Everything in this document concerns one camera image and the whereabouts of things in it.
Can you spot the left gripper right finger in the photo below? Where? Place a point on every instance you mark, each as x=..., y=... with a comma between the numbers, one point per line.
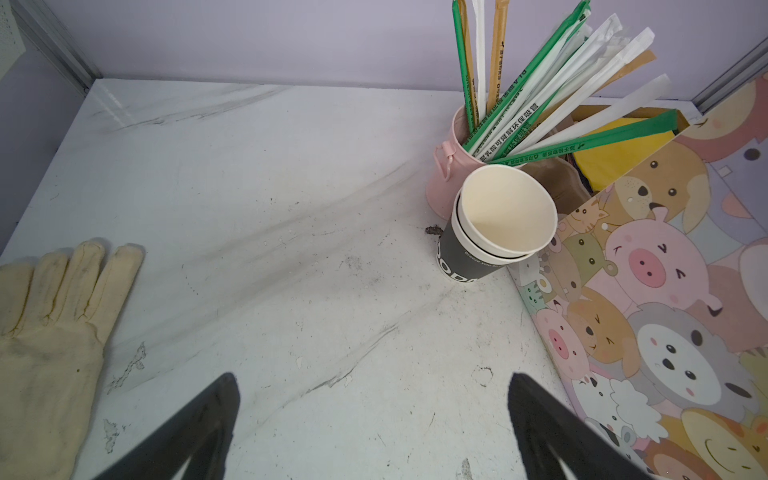
x=555, y=444

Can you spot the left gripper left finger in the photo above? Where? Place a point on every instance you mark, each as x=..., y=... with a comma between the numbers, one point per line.
x=194, y=442

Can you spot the white paper takeout bag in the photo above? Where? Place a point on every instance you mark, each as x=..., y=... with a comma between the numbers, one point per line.
x=652, y=301

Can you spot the stack of paper cups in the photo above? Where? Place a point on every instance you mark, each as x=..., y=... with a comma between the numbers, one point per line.
x=499, y=216

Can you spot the brown pulp cup carrier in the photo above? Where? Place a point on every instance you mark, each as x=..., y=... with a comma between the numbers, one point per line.
x=562, y=181

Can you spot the beige glove left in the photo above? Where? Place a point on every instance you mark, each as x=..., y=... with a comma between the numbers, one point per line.
x=56, y=318

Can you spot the yellow napkin stack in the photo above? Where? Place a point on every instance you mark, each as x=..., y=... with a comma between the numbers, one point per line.
x=599, y=167

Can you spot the pink straw holder cup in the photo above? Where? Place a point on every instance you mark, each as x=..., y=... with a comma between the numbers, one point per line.
x=453, y=164

